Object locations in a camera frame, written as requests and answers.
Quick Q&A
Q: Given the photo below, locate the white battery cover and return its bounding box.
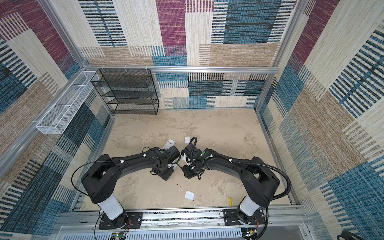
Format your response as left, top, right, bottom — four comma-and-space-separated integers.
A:
185, 191, 195, 201
185, 136, 191, 144

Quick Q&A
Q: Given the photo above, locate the red and white remote control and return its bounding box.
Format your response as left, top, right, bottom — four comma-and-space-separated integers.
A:
168, 163, 179, 170

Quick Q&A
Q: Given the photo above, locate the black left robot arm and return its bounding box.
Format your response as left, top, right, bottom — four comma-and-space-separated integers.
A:
81, 146, 181, 230

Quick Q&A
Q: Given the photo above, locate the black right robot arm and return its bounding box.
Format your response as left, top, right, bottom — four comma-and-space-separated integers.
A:
181, 137, 292, 225

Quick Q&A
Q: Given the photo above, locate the black mesh shelf rack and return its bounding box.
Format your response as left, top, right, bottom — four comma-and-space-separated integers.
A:
91, 69, 160, 115

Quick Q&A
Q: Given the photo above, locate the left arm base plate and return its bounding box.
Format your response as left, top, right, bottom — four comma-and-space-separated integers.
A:
98, 212, 143, 230

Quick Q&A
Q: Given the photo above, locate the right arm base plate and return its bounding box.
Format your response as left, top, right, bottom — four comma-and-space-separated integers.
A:
219, 209, 266, 226

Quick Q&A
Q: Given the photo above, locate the white slotted cable duct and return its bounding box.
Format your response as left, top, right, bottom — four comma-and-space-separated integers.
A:
60, 228, 243, 240

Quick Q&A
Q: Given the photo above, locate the white mesh wall basket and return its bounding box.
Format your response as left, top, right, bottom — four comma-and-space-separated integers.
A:
36, 71, 96, 135

